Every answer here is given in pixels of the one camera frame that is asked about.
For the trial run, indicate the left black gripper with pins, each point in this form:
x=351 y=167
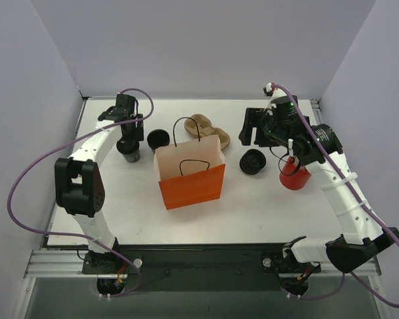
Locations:
x=133 y=129

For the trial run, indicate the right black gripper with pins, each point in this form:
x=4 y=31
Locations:
x=251 y=124

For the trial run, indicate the black paper coffee cup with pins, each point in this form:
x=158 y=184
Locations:
x=132 y=158

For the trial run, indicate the orange paper bag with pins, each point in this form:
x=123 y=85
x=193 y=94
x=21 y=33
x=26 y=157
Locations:
x=190 y=172

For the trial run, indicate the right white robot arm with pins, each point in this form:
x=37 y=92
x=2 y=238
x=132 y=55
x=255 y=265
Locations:
x=318 y=150

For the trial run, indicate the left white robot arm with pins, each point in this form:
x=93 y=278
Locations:
x=78 y=183

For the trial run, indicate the stack of black lids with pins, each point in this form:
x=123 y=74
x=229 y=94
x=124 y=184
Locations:
x=252 y=162

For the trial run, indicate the brown cardboard cup carrier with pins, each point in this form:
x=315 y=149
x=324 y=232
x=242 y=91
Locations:
x=206 y=129

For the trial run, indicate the red plastic cup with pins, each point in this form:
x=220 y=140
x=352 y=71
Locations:
x=293 y=175

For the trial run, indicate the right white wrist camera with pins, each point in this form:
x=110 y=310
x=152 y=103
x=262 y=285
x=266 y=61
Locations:
x=272 y=93

